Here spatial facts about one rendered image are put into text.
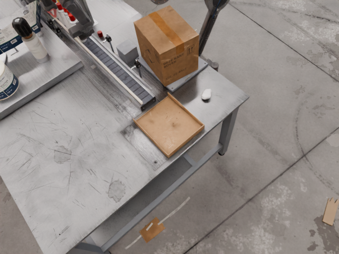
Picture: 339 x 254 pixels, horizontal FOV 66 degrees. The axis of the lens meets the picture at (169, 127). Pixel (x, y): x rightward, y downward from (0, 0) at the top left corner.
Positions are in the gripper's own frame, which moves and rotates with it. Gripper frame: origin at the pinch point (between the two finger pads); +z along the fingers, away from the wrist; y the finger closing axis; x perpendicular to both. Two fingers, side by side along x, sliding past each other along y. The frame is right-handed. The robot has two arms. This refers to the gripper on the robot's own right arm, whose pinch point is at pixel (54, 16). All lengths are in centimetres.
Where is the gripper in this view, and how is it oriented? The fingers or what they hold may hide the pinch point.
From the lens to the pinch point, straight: 199.5
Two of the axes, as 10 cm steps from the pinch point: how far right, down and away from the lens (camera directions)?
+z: 0.9, 4.8, 8.7
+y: 6.5, 6.4, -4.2
